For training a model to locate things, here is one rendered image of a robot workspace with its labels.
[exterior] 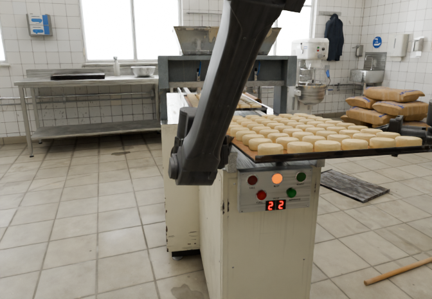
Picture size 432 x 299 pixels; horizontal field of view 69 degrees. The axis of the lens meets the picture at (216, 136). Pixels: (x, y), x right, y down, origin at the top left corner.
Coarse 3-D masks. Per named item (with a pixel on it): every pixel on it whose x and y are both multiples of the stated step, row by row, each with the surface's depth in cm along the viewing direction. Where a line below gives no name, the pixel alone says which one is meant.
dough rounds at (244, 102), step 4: (184, 96) 216; (188, 96) 202; (192, 96) 201; (196, 96) 216; (200, 96) 202; (244, 96) 201; (188, 100) 198; (192, 100) 185; (196, 100) 185; (240, 100) 185; (244, 100) 186; (248, 100) 185; (252, 100) 186; (192, 104) 180; (196, 104) 171; (240, 104) 172; (244, 104) 172; (248, 104) 179; (252, 104) 173; (256, 104) 171
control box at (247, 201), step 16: (240, 176) 97; (256, 176) 98; (272, 176) 99; (288, 176) 100; (240, 192) 99; (256, 192) 99; (272, 192) 100; (304, 192) 102; (240, 208) 100; (256, 208) 101; (272, 208) 102; (288, 208) 103
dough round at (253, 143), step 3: (255, 138) 69; (258, 138) 69; (261, 138) 69; (264, 138) 69; (249, 141) 67; (252, 141) 66; (255, 141) 66; (258, 141) 66; (261, 141) 66; (264, 141) 66; (267, 141) 66; (270, 141) 66; (249, 144) 67; (252, 144) 66; (255, 144) 66; (258, 144) 65; (249, 147) 67; (252, 147) 66; (255, 147) 66; (255, 150) 66
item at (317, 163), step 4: (244, 112) 186; (248, 112) 178; (252, 112) 170; (256, 112) 162; (260, 112) 161; (308, 160) 106; (312, 160) 103; (316, 160) 100; (320, 160) 100; (324, 160) 101; (312, 164) 103; (316, 164) 101; (320, 164) 101; (324, 164) 101
